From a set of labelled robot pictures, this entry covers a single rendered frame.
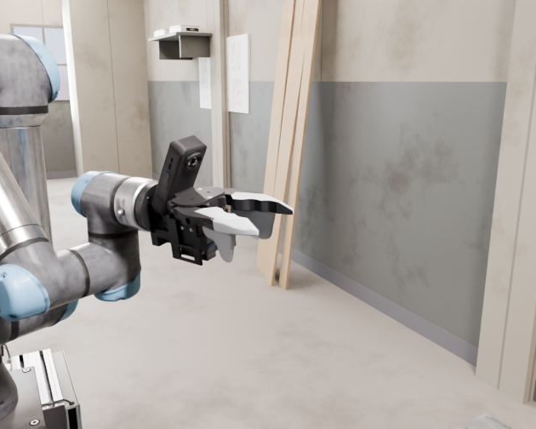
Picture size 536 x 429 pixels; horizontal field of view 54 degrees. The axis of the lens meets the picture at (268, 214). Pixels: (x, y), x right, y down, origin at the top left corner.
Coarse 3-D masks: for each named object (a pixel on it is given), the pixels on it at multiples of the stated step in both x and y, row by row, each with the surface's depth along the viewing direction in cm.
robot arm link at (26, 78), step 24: (0, 48) 85; (24, 48) 88; (0, 72) 84; (24, 72) 87; (48, 72) 91; (0, 96) 86; (24, 96) 88; (48, 96) 94; (0, 120) 88; (24, 120) 89; (0, 144) 90; (24, 144) 91; (24, 168) 92; (24, 192) 92; (48, 216) 98; (48, 240) 98; (48, 312) 98; (72, 312) 103
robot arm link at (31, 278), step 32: (0, 160) 76; (0, 192) 73; (0, 224) 71; (32, 224) 73; (0, 256) 70; (32, 256) 70; (64, 256) 73; (0, 288) 68; (32, 288) 68; (64, 288) 71
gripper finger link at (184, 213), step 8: (176, 208) 65; (184, 208) 65; (192, 208) 65; (200, 208) 65; (184, 216) 63; (192, 216) 62; (200, 216) 62; (208, 216) 62; (184, 224) 64; (192, 224) 63; (200, 224) 63; (208, 224) 62
